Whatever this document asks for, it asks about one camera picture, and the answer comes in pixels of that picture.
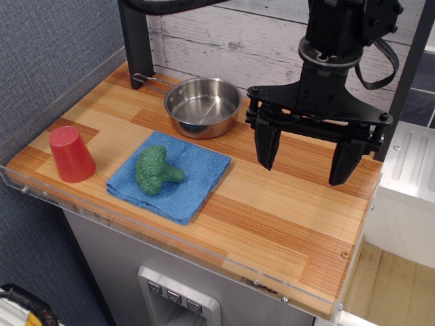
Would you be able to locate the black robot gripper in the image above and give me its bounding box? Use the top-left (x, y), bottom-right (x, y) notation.
top-left (246, 38), bottom-right (393, 186)

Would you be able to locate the red plastic cup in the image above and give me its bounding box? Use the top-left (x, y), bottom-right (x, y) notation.
top-left (49, 126), bottom-right (96, 183)

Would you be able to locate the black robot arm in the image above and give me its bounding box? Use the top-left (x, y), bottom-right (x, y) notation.
top-left (246, 1), bottom-right (403, 185)

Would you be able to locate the blue folded cloth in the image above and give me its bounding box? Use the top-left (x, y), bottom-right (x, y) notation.
top-left (106, 132), bottom-right (231, 225)

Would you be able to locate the stainless steel pot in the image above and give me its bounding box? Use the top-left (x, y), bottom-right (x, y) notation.
top-left (133, 73), bottom-right (243, 139)

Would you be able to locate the white appliance on right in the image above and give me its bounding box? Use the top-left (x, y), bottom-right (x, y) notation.
top-left (363, 122), bottom-right (434, 268)

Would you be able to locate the green toy broccoli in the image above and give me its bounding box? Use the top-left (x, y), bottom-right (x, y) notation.
top-left (135, 145), bottom-right (184, 196)

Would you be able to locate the grey cabinet with dispenser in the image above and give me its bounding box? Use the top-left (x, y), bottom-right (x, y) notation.
top-left (65, 211), bottom-right (315, 325)

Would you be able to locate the yellow object bottom left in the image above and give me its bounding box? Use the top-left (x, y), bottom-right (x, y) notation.
top-left (24, 312), bottom-right (42, 326)

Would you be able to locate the black right frame post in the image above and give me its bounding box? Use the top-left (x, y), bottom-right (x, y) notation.
top-left (373, 0), bottom-right (434, 162)

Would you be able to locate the black frame post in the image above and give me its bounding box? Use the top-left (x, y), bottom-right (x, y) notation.
top-left (118, 1), bottom-right (154, 90)
top-left (373, 0), bottom-right (434, 162)

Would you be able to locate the black left frame post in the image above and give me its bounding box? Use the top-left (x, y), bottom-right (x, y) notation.
top-left (118, 1), bottom-right (154, 90)

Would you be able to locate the black braided cable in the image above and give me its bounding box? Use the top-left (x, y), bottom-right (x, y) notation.
top-left (122, 0), bottom-right (225, 16)

